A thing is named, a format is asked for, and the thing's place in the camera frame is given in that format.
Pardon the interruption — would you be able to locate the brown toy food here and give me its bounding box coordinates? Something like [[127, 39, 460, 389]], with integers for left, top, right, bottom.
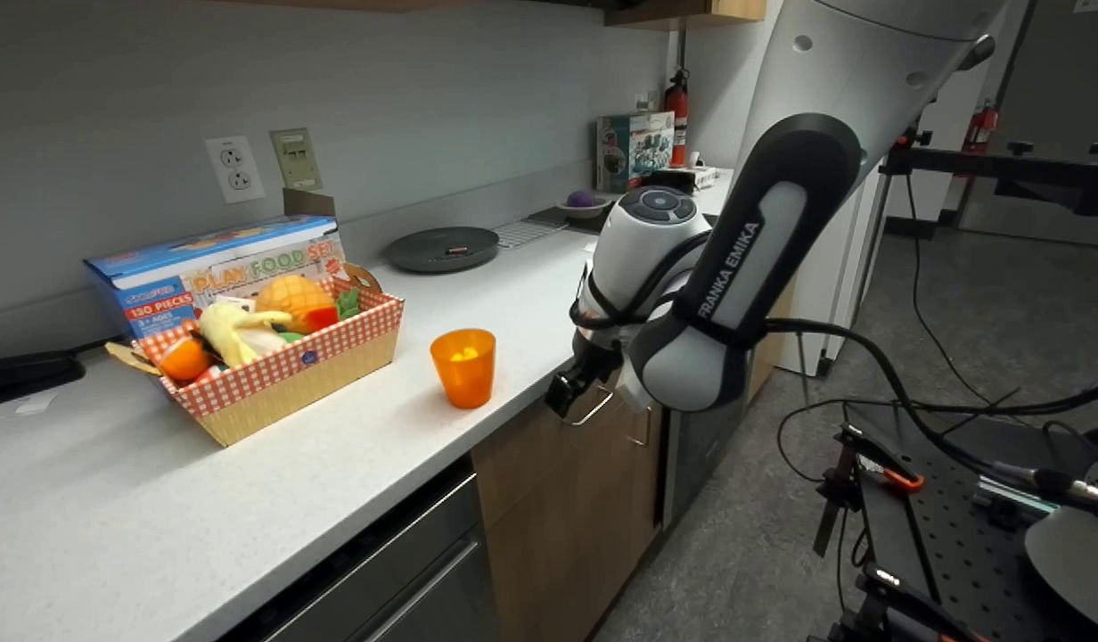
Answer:
[[342, 259, 393, 315]]

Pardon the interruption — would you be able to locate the yellow toy banana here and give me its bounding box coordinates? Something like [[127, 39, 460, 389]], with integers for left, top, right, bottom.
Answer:
[[193, 295, 297, 372]]

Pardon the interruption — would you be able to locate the round orange toy bread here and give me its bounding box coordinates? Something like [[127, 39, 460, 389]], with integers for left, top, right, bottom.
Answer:
[[252, 272, 340, 334]]

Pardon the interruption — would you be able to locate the wooden wall shelf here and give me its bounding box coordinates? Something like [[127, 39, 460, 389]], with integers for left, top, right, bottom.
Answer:
[[603, 0, 771, 28]]

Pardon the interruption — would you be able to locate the grey round disc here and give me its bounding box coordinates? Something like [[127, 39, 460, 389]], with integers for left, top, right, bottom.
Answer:
[[1024, 502, 1098, 639]]

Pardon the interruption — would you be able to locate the white wall outlet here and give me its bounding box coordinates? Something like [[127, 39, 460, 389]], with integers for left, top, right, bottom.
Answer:
[[202, 131, 269, 208]]

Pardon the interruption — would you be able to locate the toy orange fruit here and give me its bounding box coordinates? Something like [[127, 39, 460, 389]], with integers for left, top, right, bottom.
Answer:
[[158, 334, 217, 389]]

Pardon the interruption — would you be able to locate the beige wooden toy spoon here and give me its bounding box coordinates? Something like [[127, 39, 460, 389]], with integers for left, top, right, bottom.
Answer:
[[100, 337, 169, 383]]

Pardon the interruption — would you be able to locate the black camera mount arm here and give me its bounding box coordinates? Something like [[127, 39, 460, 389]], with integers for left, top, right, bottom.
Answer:
[[879, 121, 1098, 223]]

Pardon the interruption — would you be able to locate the pale green bar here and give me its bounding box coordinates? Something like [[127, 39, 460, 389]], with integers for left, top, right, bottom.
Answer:
[[972, 471, 1059, 516]]

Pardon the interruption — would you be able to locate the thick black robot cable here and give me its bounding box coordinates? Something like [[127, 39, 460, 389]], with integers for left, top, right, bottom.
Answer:
[[755, 315, 1098, 521]]

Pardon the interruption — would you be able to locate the small grey dish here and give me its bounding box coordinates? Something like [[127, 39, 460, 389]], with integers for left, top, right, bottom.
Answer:
[[556, 197, 618, 223]]

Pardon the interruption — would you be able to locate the dark grey appliance front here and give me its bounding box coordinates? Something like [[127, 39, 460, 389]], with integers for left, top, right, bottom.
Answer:
[[220, 455, 500, 642]]

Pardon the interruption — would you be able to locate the orange translucent cup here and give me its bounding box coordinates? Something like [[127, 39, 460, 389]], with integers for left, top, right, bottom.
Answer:
[[427, 323, 500, 412]]

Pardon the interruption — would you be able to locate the black perforated breadboard table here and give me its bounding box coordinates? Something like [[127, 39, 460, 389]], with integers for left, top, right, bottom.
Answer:
[[856, 402, 1098, 642]]

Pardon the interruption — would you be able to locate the black round plate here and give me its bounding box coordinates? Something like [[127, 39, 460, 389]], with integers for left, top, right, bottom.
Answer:
[[381, 223, 503, 279]]

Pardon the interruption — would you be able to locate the flat black device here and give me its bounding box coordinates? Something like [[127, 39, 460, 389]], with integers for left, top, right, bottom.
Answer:
[[0, 348, 89, 412]]

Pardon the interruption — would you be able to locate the beige wall switch plate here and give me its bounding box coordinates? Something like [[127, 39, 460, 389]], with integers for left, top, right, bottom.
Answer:
[[269, 123, 324, 192]]

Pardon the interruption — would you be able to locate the wooden cabinet door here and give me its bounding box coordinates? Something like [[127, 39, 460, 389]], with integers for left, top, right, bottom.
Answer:
[[474, 511, 671, 642]]

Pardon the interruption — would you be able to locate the metal drawer handle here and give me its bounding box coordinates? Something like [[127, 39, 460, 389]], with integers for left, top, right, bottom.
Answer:
[[566, 383, 624, 431]]

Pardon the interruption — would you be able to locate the red fire extinguisher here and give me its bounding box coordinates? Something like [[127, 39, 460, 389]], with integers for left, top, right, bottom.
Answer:
[[961, 103, 1005, 159], [660, 64, 696, 172]]

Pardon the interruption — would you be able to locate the black cooktop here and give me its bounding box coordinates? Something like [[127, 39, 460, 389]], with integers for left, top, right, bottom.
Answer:
[[523, 201, 613, 242]]

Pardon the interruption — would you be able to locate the grey metal cabinet panel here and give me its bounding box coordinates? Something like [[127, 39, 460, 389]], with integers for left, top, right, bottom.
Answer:
[[663, 397, 755, 526]]

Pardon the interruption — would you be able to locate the white drawer with wooden front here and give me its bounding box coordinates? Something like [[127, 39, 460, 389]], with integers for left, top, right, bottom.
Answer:
[[471, 393, 671, 540]]

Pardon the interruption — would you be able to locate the black bowl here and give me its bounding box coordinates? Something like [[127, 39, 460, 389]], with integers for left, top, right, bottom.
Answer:
[[643, 166, 699, 192]]

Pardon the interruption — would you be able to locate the play food cardboard box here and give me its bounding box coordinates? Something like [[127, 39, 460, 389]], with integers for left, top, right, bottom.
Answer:
[[82, 215, 405, 449]]

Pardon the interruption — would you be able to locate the colourful picture box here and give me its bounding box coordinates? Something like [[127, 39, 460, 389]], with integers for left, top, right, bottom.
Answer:
[[591, 107, 679, 197]]

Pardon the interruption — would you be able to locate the small brown block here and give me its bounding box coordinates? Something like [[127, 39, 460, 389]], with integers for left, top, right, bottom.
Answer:
[[280, 184, 340, 222]]

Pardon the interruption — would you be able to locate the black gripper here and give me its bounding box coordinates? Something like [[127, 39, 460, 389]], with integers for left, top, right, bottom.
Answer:
[[542, 327, 636, 421]]

